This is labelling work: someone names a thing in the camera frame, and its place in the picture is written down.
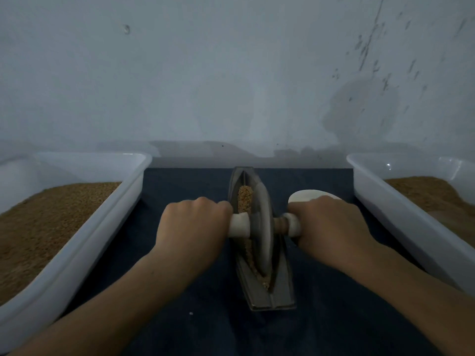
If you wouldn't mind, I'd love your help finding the person's left hand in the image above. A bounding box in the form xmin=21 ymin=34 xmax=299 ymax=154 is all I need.
xmin=154 ymin=197 xmax=234 ymax=277

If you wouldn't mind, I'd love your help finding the person's left forearm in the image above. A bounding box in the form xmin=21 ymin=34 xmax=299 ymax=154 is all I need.
xmin=11 ymin=252 xmax=194 ymax=356

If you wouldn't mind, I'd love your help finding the boat-shaped metal grinding trough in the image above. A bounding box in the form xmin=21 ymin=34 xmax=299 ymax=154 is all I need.
xmin=227 ymin=167 xmax=296 ymax=312

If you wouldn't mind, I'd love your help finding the white plastic tray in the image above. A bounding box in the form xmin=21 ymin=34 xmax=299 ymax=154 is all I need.
xmin=346 ymin=152 xmax=475 ymax=295
xmin=0 ymin=151 xmax=153 ymax=353

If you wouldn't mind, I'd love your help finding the person's right hand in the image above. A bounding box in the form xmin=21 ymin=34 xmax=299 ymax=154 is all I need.
xmin=287 ymin=195 xmax=387 ymax=275

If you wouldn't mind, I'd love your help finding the white round plate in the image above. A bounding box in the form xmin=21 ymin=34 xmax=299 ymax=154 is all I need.
xmin=288 ymin=189 xmax=342 ymax=205

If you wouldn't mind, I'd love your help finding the metal grinding wheel with handles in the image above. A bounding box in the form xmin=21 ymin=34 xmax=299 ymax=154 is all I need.
xmin=227 ymin=178 xmax=302 ymax=282

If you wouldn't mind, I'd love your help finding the small ground grain portion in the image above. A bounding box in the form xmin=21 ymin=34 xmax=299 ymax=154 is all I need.
xmin=237 ymin=184 xmax=271 ymax=288

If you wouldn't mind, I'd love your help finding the person's right forearm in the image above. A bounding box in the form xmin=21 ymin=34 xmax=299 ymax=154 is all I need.
xmin=352 ymin=248 xmax=475 ymax=356

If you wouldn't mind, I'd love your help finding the dark blue tablecloth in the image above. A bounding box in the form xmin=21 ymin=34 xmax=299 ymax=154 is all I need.
xmin=59 ymin=168 xmax=442 ymax=356

